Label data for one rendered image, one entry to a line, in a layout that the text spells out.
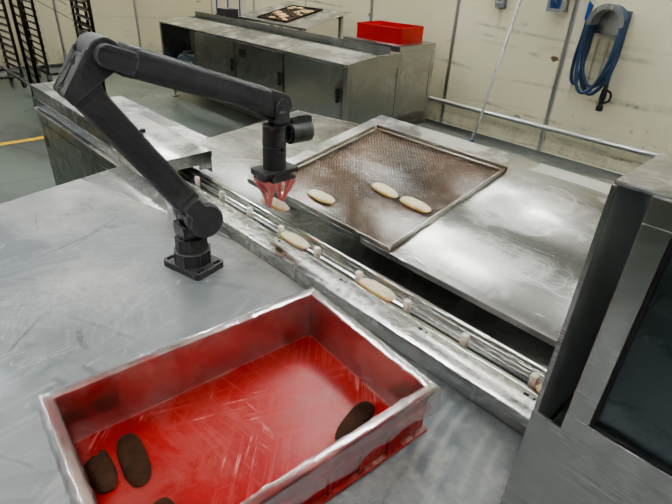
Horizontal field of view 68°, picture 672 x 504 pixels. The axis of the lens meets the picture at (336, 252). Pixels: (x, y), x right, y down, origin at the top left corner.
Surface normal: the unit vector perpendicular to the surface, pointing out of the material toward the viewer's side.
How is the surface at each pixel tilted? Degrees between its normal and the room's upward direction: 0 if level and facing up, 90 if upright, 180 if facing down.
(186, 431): 0
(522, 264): 10
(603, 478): 91
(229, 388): 0
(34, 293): 0
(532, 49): 90
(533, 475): 90
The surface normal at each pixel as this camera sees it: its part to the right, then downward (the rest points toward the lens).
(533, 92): -0.73, 0.32
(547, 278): -0.08, -0.80
